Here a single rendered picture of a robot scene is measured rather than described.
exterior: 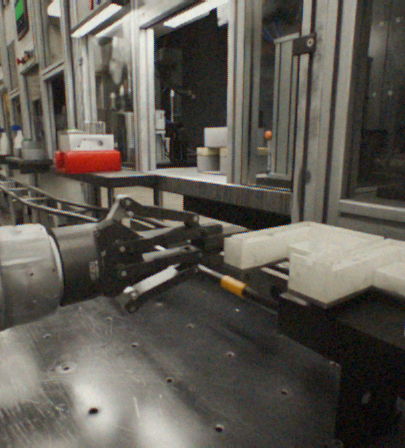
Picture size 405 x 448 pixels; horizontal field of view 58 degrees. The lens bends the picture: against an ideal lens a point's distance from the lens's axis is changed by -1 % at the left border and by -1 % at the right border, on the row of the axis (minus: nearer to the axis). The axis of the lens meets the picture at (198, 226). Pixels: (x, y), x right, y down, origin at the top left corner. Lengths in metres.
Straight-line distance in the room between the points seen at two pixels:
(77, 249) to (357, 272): 0.26
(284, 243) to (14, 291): 0.31
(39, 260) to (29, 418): 0.24
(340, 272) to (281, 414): 0.21
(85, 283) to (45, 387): 0.24
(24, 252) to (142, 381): 0.28
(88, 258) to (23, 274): 0.06
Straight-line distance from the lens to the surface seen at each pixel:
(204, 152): 1.00
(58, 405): 0.53
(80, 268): 0.34
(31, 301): 0.33
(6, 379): 0.60
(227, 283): 0.48
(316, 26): 0.64
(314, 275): 0.36
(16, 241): 0.34
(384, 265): 0.43
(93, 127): 1.12
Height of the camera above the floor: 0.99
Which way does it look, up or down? 13 degrees down
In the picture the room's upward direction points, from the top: straight up
